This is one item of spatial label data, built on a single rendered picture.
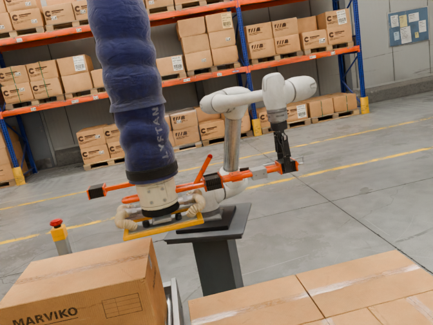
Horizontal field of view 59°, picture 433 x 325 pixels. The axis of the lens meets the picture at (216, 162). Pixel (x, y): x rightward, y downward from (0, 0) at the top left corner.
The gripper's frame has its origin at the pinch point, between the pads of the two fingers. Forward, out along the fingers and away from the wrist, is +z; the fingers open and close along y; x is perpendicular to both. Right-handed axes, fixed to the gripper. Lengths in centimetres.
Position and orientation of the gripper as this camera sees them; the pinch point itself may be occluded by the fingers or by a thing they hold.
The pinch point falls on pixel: (284, 164)
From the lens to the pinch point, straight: 180.9
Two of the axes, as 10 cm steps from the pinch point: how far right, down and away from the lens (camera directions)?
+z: 1.8, 9.6, 2.3
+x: 9.7, -2.1, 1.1
